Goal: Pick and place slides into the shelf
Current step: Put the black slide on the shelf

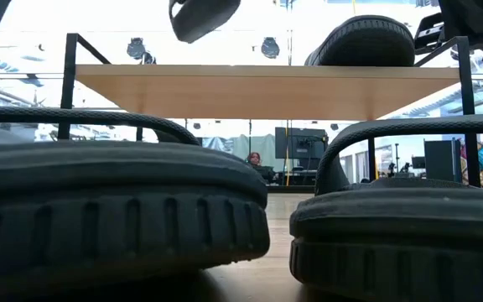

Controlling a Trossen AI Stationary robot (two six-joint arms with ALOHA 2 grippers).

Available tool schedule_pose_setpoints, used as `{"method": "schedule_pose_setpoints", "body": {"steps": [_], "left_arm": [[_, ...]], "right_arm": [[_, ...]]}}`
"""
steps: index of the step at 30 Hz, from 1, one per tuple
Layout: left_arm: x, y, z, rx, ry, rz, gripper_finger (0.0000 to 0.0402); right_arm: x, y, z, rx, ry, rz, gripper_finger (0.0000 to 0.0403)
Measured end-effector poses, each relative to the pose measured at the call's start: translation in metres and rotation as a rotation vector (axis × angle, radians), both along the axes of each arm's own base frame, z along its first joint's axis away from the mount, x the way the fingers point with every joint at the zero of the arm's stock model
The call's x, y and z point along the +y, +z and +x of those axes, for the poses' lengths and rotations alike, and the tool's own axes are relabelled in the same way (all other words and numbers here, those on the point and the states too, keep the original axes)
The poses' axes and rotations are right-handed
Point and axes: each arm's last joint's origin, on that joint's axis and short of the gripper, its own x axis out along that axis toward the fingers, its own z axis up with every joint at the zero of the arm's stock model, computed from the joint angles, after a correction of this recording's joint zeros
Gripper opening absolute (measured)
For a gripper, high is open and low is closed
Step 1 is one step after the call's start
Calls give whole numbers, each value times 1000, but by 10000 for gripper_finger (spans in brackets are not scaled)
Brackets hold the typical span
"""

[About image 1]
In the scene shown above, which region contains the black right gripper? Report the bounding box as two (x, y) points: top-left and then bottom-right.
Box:
(413, 0), (483, 68)

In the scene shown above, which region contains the black rubber slide sandal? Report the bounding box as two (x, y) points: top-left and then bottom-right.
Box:
(304, 14), (417, 67)
(168, 0), (242, 44)
(289, 113), (483, 302)
(0, 106), (271, 297)

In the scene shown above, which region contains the wooden shelf with black legs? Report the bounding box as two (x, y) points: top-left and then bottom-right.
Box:
(58, 32), (481, 189)

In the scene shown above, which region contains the dark cabinet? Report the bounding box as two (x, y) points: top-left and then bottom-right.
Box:
(423, 139), (463, 184)

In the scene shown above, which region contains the black monitor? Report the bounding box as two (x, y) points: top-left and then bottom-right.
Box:
(274, 127), (330, 171)

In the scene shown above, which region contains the person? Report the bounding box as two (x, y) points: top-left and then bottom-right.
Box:
(246, 151), (276, 184)

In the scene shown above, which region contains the pale green curtain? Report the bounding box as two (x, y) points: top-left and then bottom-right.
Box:
(201, 133), (287, 173)

